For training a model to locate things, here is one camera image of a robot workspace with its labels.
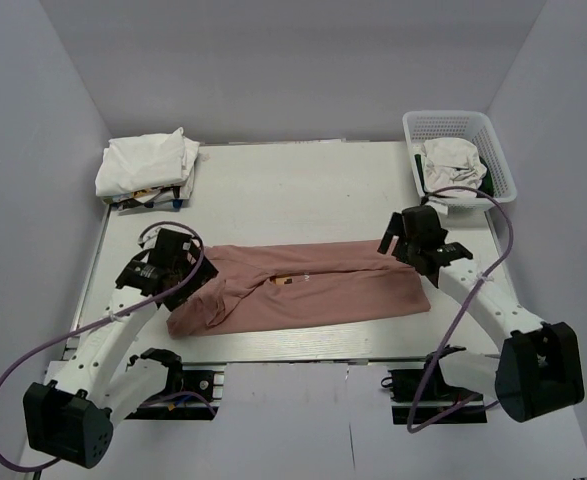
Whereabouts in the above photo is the pink t shirt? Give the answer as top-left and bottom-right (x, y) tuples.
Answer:
(167, 240), (430, 339)

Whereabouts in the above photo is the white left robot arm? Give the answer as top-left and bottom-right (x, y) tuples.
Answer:
(23, 222), (217, 468)

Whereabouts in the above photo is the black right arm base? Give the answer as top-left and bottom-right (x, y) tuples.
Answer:
(380, 361), (487, 426)

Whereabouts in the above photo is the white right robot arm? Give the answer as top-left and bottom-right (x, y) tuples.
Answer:
(378, 205), (585, 432)

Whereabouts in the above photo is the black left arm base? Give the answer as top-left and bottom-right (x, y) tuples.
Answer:
(126, 365), (224, 421)

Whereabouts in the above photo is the white folded t shirt stack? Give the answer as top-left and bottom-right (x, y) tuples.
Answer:
(95, 128), (200, 210)

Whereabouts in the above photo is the white crumpled t shirt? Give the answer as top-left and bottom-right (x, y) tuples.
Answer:
(415, 137), (486, 192)

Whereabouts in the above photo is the dark green t shirt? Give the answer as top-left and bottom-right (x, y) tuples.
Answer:
(414, 154), (495, 196)

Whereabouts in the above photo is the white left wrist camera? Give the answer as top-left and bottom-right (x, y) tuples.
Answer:
(138, 234), (157, 250)

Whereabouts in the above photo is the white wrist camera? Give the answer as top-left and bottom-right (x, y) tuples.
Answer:
(138, 234), (157, 250)
(425, 198), (449, 218)

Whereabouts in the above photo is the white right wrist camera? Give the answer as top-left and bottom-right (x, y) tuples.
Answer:
(425, 198), (449, 218)

